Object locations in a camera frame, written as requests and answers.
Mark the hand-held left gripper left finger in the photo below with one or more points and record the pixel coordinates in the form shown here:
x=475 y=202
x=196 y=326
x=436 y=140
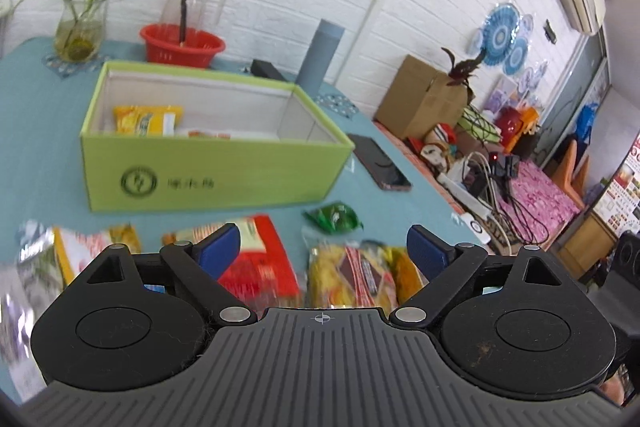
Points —
x=220 y=249

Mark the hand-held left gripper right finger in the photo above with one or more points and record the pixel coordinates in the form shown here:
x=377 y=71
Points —
x=426 y=251

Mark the red snack packet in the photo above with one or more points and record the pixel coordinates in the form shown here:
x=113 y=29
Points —
x=262 y=257

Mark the green cardboard storage box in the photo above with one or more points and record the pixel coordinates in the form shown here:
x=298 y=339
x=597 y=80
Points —
x=225 y=172

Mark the yellow snack packet dark label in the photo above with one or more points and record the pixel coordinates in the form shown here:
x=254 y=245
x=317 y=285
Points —
x=350 y=272

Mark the white power strip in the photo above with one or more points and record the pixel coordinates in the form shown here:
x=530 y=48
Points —
x=465 y=197

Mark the green snack packet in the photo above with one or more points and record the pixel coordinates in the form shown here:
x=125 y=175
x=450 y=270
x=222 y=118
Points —
x=334 y=217

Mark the dark smartphone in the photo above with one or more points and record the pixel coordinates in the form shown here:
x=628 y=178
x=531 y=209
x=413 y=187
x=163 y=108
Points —
x=377 y=162

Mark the small doll figure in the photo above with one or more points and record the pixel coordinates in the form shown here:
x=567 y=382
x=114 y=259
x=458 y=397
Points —
x=437 y=149

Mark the orange and white snack packet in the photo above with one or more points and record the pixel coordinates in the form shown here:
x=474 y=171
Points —
x=210 y=135

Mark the black power adapter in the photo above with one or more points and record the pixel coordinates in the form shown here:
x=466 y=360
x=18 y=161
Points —
x=506 y=167

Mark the pink patterned cloth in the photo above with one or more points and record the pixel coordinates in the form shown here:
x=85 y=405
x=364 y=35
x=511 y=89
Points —
x=550 y=197

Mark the white and yellow snack packet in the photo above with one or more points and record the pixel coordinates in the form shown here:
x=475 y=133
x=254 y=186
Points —
x=82 y=247

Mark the green striped box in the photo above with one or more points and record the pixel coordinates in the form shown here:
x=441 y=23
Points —
x=480 y=122

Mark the brown cardboard box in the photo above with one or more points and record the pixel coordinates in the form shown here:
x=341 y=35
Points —
x=420 y=102

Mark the red round appliance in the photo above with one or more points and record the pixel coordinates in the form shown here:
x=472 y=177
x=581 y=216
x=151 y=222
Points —
x=507 y=123

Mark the wooden cabinet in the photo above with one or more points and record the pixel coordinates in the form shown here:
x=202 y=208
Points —
x=590 y=242

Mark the orange chair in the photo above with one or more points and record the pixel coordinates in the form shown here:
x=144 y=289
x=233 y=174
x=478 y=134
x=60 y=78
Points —
x=570 y=167

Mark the patterned blue coaster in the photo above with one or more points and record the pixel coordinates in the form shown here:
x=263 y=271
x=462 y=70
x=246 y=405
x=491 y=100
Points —
x=337 y=104
x=57 y=66

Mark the silver snack packet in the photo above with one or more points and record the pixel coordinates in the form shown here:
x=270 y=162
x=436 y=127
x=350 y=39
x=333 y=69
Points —
x=35 y=252

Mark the small black box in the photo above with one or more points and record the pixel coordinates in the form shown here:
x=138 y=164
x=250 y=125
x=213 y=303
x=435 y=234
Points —
x=267 y=69

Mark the purple leafed plant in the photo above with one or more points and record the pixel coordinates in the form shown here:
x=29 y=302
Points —
x=462 y=68

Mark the black speaker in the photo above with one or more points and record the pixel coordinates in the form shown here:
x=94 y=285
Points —
x=625 y=267

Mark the blue bag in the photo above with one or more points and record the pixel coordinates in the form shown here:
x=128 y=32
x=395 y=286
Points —
x=587 y=122

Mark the red plastic basket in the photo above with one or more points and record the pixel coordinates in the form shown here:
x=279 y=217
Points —
x=165 y=49

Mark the medium blue decorative plate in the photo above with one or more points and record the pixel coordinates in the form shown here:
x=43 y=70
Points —
x=516 y=56

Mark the small blue decorative plate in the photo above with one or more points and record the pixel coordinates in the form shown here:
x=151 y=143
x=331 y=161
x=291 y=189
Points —
x=477 y=41
x=527 y=26

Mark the grey cylindrical bottle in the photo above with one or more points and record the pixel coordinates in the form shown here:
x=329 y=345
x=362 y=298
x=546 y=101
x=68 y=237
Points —
x=320 y=57

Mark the pale purple snack packet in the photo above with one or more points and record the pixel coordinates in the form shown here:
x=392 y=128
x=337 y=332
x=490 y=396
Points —
x=15 y=337

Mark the large blue decorative plate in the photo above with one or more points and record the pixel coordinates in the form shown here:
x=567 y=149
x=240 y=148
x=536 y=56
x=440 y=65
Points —
x=500 y=29

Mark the glass pitcher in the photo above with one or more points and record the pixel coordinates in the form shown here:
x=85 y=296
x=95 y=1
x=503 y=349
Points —
x=201 y=2

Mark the glass vase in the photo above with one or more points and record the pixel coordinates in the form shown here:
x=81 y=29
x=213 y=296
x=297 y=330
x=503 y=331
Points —
x=80 y=34

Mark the colourful wall poster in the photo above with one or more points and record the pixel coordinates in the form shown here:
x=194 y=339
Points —
x=622 y=192

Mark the small black wall device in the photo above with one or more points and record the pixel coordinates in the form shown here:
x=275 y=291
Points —
x=550 y=32

